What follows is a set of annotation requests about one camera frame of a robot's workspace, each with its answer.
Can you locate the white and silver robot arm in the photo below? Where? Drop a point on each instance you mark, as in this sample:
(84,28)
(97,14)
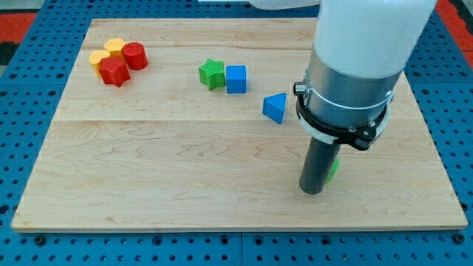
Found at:
(360,48)

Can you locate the blue triangle block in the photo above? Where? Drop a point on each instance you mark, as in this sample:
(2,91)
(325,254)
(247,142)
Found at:
(274,107)

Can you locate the green circle block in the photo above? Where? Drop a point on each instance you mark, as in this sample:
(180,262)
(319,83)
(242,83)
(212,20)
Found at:
(333,170)

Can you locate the blue cube block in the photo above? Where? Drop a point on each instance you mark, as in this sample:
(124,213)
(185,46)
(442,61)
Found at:
(236,79)

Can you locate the green star block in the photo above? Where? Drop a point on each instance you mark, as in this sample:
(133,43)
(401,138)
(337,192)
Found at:
(212,74)

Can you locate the wooden board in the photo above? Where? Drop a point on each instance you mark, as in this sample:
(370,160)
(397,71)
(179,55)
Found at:
(163,153)

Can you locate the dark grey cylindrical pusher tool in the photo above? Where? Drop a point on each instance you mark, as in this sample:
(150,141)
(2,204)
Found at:
(317,166)

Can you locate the red cylinder block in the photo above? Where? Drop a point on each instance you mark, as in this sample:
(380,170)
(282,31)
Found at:
(135,55)

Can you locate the red star block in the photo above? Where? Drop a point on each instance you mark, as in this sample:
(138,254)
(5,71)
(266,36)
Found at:
(114,71)

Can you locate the yellow hexagon block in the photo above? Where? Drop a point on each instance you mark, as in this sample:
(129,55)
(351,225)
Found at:
(115,47)

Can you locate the yellow cylinder block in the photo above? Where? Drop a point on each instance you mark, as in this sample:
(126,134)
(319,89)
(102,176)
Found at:
(95,59)

